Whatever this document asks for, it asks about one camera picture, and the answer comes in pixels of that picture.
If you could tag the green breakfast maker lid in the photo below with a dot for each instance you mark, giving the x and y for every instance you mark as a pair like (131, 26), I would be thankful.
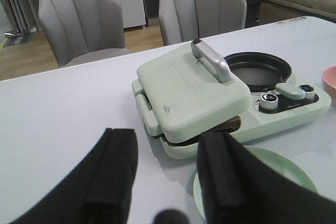
(187, 91)

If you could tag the right silver control knob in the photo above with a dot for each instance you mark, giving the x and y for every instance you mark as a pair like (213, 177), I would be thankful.
(309, 91)

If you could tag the beige sofa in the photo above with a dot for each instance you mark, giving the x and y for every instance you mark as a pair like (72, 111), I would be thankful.
(271, 11)

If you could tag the red belt stanchion barrier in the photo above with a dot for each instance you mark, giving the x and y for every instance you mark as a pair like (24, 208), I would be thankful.
(18, 33)

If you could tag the green breakfast maker base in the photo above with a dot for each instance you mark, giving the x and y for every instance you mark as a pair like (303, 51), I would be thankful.
(293, 110)

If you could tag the left silver control knob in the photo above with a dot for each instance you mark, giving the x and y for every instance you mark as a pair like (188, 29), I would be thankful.
(268, 102)

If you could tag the light green plate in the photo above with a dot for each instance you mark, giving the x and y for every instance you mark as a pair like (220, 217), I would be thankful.
(277, 162)

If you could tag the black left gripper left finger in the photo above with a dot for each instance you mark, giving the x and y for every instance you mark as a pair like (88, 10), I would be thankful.
(75, 181)

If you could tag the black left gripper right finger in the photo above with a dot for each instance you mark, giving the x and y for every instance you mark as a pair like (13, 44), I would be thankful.
(237, 187)

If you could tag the left grey upholstered chair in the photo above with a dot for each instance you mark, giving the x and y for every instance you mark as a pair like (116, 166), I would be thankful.
(83, 31)

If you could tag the grey upholstered chair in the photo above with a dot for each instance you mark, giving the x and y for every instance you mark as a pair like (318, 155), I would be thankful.
(185, 20)
(83, 31)

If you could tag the black round frying pan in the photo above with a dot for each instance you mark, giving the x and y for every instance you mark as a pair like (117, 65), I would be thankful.
(259, 71)

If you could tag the right grey upholstered chair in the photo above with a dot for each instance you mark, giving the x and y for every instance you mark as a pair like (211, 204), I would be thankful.
(185, 20)

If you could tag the pink bowl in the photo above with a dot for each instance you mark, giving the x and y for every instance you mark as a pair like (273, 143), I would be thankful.
(328, 81)

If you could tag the silver control knob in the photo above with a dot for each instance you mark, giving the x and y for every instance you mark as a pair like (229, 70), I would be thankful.
(309, 91)
(268, 102)

